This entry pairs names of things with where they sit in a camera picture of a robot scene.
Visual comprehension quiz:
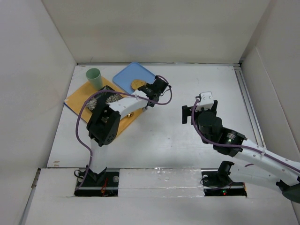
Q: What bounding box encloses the toasted bread slice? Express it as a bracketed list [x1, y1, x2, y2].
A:
[131, 79, 146, 90]

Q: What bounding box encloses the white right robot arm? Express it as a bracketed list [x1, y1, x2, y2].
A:
[181, 98, 300, 203]

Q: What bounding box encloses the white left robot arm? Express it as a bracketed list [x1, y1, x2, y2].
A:
[86, 76, 170, 183]

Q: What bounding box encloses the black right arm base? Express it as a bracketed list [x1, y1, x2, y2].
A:
[200, 161, 247, 197]

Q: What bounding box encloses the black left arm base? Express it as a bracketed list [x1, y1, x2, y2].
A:
[74, 169, 120, 197]

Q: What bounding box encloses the blue plastic tray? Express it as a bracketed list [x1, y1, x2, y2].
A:
[112, 62, 155, 94]

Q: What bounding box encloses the gold spoon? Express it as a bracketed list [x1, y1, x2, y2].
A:
[120, 112, 135, 121]

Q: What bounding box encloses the black floral square plate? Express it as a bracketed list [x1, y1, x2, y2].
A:
[85, 92, 123, 112]

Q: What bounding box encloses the green plastic cup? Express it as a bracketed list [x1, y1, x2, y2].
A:
[86, 68, 103, 90]

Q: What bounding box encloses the orange placemat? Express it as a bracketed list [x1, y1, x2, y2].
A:
[64, 78, 143, 136]

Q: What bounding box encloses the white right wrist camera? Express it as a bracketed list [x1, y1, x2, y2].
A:
[196, 91, 214, 111]

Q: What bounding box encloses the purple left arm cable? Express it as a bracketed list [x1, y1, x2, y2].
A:
[75, 75, 173, 191]

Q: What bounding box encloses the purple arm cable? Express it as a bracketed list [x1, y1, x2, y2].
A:
[190, 97, 300, 175]
[75, 75, 173, 191]

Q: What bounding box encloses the aluminium frame rail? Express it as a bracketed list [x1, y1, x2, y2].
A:
[233, 63, 266, 147]

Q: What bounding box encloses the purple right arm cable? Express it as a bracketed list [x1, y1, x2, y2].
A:
[190, 97, 300, 175]

